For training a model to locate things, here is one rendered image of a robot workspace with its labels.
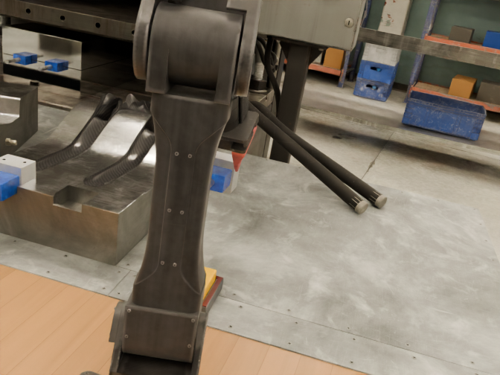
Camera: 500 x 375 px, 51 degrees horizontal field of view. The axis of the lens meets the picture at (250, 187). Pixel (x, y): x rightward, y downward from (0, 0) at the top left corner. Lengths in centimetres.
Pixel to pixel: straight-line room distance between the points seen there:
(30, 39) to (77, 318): 119
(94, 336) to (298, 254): 39
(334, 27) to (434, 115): 300
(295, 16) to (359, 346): 100
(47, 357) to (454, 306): 61
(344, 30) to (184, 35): 112
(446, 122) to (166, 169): 408
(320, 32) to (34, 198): 94
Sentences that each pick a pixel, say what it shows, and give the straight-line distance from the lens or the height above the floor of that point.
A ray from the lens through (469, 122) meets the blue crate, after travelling 446.
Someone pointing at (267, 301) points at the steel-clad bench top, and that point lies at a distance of 79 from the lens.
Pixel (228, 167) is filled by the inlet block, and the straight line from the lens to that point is 84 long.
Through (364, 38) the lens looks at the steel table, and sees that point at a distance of 421.
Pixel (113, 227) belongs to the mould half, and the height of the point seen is 87.
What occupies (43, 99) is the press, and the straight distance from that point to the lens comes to 170.
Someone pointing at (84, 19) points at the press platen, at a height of 102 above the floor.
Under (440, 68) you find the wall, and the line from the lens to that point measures 735.
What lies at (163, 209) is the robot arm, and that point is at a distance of 45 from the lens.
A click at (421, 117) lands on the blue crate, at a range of 445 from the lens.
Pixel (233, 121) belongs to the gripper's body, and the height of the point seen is 104.
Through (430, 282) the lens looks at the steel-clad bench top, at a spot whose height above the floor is 80.
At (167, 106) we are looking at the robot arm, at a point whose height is 114.
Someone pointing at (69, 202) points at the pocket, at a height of 86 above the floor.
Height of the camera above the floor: 125
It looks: 23 degrees down
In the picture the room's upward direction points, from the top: 10 degrees clockwise
